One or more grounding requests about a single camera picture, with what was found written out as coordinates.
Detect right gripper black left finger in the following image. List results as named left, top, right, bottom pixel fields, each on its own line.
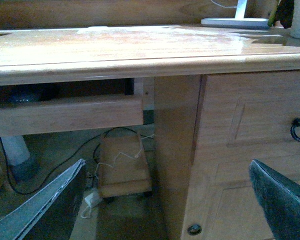
left=0, top=159, right=86, bottom=240

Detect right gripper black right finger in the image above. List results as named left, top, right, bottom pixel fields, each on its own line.
left=248, top=159, right=300, bottom=240

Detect grey Logitech wireless mouse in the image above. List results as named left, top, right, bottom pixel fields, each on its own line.
left=8, top=91, right=41, bottom=103

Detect white pipe with grey base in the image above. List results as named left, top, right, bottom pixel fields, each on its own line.
left=1, top=135, right=39, bottom=182

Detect white power adapter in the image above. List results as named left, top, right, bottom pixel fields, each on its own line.
left=84, top=191, right=103, bottom=208

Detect round black cabinet knob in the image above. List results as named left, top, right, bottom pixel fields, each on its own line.
left=187, top=223, right=202, bottom=236

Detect wooden keyboard tray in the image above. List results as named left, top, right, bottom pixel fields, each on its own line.
left=0, top=94, right=143, bottom=137

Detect wooden rolling stand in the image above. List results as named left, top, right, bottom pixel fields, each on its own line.
left=96, top=132, right=152, bottom=203

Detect wooden desk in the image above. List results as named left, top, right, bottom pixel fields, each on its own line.
left=0, top=25, right=300, bottom=240

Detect white desk lamp base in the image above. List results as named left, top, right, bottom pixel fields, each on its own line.
left=200, top=0, right=269, bottom=30

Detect thin white cable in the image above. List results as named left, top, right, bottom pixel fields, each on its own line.
left=80, top=132, right=156, bottom=220

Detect black floor cable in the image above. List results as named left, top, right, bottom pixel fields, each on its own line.
left=0, top=126, right=141, bottom=195

